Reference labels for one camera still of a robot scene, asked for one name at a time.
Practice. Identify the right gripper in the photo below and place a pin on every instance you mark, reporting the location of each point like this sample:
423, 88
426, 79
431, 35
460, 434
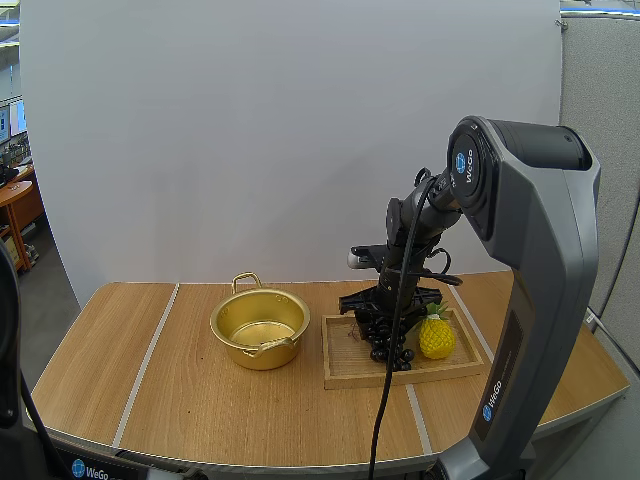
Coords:
400, 297

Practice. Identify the dark toy grape bunch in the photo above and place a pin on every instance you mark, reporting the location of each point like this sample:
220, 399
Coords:
382, 340

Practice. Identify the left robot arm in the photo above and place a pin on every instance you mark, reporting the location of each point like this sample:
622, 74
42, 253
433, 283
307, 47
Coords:
7, 320

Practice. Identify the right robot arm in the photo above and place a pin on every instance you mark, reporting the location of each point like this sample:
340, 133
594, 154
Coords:
540, 240

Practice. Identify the yellow toy pineapple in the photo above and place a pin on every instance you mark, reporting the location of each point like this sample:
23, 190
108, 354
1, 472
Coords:
436, 342

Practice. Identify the shallow wooden tray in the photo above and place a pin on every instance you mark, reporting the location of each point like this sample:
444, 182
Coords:
350, 367

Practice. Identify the wooden office desk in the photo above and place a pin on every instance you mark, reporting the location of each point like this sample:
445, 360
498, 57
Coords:
22, 200

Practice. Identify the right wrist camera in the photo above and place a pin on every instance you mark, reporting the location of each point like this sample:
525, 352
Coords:
365, 256

